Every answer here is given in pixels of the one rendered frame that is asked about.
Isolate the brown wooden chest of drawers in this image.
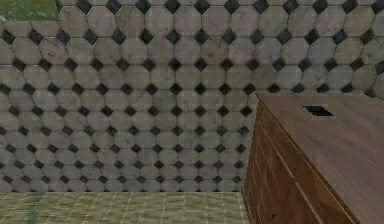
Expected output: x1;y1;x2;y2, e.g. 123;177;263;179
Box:
242;92;384;224

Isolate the small flat black slab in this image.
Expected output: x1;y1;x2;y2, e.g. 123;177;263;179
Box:
302;105;335;118

